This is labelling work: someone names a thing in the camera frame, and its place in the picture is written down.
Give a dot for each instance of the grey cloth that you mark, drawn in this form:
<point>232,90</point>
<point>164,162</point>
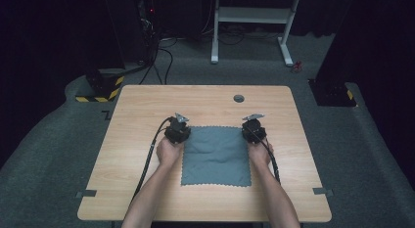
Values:
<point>215,156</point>

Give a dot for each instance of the grey round table grommet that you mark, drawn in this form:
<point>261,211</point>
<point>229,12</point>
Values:
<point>239,98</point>

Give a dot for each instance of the small red floor object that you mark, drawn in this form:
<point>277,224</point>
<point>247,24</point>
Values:
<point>296,67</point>

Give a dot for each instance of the person's right hand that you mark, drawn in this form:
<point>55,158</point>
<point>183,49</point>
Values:
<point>259,154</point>

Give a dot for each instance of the black yellow striped stand base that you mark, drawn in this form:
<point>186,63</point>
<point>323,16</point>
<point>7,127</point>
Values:
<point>102,86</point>

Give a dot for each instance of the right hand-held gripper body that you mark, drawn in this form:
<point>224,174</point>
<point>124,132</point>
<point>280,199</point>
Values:
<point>253,130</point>

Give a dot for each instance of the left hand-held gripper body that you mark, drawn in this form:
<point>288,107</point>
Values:
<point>177,131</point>

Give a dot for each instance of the black stand base yellow mark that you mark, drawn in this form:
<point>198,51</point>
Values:
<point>332,94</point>

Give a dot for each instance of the white metal stand frame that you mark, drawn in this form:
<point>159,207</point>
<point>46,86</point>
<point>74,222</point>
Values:
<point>254,15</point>

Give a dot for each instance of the dark equipment rack red light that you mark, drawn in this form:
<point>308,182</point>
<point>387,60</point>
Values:
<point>148,22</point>

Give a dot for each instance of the grey tape strip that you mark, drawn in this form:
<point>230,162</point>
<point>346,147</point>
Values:
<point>323,191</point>
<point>86,193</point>

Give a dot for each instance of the person's left hand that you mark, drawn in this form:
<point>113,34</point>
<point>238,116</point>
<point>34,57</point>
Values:
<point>168,153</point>

